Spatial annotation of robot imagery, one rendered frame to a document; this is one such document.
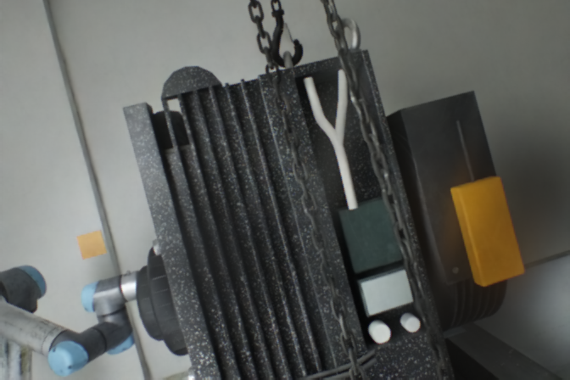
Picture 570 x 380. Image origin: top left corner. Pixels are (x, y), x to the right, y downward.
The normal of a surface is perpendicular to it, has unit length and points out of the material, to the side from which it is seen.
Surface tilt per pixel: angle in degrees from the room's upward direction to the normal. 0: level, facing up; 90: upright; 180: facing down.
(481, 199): 90
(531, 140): 90
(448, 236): 90
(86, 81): 90
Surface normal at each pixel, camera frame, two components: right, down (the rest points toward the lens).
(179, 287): 0.11, -0.03
